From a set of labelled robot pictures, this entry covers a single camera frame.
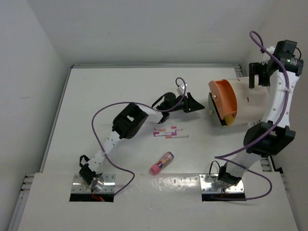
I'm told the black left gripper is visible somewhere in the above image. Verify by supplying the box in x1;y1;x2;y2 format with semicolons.
168;92;204;113

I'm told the orange drawer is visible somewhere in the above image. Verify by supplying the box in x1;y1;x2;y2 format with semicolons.
208;79;237;119

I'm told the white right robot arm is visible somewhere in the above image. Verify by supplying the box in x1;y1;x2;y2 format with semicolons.
218;40;304;186

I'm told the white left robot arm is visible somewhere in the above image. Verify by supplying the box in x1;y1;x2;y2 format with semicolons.
79;92;205;186

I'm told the white pen pink tip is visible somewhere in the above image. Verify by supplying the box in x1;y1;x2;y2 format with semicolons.
165;135;189;139

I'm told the white pen magenta cap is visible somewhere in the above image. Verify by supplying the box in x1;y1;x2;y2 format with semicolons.
153;128;183;137

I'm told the white cylindrical drawer organizer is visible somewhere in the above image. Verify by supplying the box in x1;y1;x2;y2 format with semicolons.
227;77;269;126

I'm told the yellow drawer with gold knob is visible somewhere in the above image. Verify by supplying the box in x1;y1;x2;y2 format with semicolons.
221;115;234;128

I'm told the white pen orange band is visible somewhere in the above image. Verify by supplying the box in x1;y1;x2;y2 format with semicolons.
154;126;178;132

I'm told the pink capped clip tube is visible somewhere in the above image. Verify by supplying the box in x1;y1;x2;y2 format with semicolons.
150;152;174;175

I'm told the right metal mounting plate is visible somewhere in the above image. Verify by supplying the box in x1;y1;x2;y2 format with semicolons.
199;173;245;194

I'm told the metal mounting plate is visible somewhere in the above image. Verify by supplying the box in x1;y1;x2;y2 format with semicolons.
71;174;116;194
199;173;245;194

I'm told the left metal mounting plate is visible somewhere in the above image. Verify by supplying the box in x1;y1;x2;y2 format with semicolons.
71;174;116;194

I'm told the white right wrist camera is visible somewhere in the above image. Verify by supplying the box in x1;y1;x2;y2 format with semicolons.
259;46;277;64

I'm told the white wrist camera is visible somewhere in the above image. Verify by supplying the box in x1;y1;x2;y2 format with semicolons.
259;46;277;64
177;83;187;95

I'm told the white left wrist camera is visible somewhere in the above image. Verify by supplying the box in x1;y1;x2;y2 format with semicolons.
177;83;187;95

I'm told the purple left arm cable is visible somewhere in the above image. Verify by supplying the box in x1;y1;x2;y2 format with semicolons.
91;77;187;195

